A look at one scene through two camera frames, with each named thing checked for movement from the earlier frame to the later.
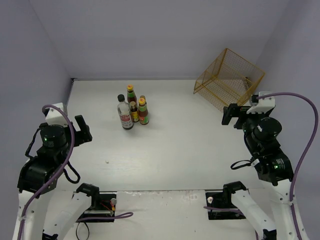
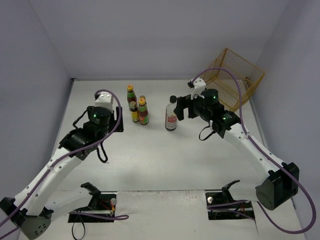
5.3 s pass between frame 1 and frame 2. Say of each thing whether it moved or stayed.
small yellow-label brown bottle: stayed
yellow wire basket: stayed
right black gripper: moved
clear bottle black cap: moved
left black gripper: moved
